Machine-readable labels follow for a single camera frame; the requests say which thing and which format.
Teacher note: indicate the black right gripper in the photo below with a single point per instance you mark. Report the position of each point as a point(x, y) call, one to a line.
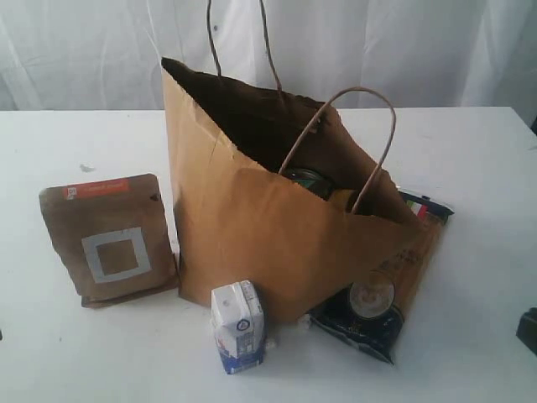
point(527, 329)

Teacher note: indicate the small white blue carton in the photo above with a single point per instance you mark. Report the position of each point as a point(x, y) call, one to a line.
point(237, 319)

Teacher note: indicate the brown paper bag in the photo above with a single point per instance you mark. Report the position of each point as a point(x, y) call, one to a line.
point(237, 217)

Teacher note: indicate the clear nut jar yellow lid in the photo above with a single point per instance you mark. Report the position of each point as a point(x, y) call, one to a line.
point(344, 199)

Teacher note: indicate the spaghetti packet dark blue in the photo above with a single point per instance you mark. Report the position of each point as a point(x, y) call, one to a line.
point(370, 315)

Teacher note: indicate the white crumb near spaghetti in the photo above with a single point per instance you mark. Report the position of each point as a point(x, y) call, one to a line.
point(304, 322)

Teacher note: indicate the white crumb near carton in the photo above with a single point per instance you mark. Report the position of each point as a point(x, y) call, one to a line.
point(270, 343)

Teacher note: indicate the brown kraft standup pouch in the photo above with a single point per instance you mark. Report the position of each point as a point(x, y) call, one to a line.
point(112, 236)

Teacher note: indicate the small paper scrap on table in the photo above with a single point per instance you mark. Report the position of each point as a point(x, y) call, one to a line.
point(86, 168)

